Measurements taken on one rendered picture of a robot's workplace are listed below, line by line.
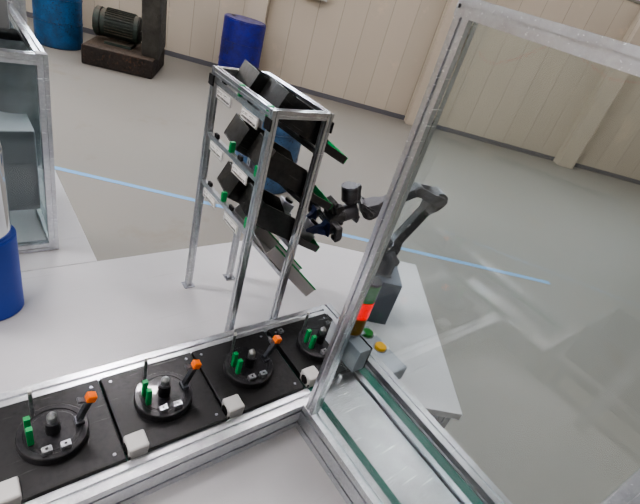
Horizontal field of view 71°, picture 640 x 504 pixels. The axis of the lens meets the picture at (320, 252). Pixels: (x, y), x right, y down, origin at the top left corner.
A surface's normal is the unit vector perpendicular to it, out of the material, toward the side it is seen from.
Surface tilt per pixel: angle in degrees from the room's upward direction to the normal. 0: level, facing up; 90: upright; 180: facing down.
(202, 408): 0
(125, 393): 0
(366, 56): 90
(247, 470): 0
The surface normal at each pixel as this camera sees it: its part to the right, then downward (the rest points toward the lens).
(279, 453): 0.26, -0.81
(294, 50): 0.00, 0.54
